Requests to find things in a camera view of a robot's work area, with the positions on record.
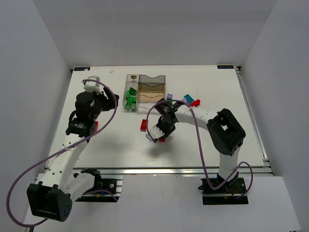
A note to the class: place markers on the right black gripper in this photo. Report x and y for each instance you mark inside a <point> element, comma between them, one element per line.
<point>165,129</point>

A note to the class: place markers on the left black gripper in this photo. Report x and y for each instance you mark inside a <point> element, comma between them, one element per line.
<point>106,98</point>

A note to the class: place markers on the green curved lego brick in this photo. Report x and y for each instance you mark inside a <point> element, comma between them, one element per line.
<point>127,95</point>

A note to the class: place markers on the green 2x4 lego brick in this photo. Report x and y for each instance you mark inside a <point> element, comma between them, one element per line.
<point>134,99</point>

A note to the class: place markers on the green lego brick carried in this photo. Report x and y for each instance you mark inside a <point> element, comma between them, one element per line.
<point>133,91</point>

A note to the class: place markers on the green 2x2 sloped lego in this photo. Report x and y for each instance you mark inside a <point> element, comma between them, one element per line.
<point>128,105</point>

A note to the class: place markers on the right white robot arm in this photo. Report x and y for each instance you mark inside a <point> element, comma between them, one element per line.
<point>226,133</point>

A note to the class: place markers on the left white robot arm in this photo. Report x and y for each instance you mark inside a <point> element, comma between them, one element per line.
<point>52,197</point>

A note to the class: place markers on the red lego brick left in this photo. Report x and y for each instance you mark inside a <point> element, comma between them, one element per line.
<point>96,126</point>

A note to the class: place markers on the red 2x4 lego brick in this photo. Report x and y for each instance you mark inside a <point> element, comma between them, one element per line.
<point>143,126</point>

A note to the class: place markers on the lilac 2x2 lego brick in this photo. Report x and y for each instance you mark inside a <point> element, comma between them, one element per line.
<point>170,96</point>

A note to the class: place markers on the teal 2x4 lego brick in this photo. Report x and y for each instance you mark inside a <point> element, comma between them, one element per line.
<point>188,98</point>

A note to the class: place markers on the red rounded lego brick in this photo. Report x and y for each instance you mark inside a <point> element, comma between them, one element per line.
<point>195,103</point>

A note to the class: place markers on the amber tinted container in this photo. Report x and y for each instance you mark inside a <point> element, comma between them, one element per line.
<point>150,94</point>

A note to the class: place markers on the grey smoked container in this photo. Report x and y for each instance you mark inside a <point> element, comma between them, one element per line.
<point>152,81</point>

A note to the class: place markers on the tall clear narrow container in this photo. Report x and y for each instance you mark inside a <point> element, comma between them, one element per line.
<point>132,80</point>

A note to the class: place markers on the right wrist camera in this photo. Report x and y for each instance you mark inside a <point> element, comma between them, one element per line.
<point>155,134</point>

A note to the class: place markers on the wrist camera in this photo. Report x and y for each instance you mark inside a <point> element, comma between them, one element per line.
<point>92,85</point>
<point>155,134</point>

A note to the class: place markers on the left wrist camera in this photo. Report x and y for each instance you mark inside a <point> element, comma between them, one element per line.
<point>92,85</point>

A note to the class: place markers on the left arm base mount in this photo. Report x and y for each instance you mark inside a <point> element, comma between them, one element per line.
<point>105,189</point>

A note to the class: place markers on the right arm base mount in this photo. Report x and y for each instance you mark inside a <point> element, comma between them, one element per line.
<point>233,195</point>

